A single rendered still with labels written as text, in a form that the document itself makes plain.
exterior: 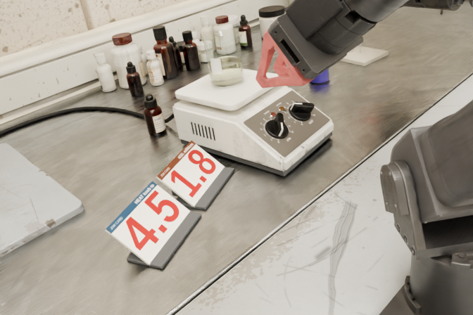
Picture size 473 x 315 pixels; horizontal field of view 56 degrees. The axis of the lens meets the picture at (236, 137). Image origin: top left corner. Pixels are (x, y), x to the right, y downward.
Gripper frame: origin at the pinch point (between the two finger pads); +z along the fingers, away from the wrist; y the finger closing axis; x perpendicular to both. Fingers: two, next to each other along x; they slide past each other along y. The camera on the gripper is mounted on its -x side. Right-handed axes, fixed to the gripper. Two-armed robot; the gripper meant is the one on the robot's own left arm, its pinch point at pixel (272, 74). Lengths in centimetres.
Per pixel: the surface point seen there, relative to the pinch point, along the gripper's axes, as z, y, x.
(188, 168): 13.6, 8.4, 3.1
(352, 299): -4.8, 13.9, 21.3
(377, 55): 14.1, -44.0, 6.3
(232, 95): 10.0, -1.8, -1.5
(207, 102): 11.9, 0.8, -2.8
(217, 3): 44, -47, -29
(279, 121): 5.7, -1.9, 5.1
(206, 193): 12.5, 9.0, 7.0
